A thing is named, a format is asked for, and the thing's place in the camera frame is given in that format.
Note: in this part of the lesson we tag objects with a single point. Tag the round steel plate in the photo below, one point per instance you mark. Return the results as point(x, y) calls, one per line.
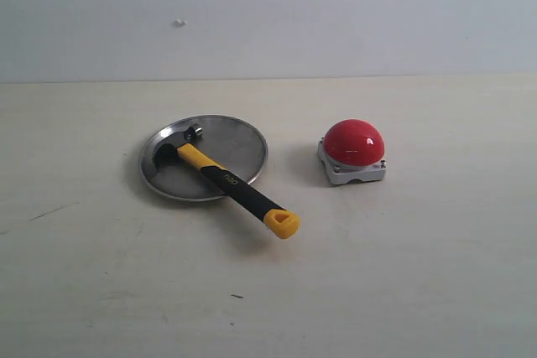
point(233, 143)

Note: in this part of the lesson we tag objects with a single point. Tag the yellow black claw hammer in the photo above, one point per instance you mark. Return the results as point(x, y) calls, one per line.
point(175, 145)

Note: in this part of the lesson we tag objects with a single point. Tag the red dome button grey base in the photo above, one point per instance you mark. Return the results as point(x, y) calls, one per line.
point(352, 150)

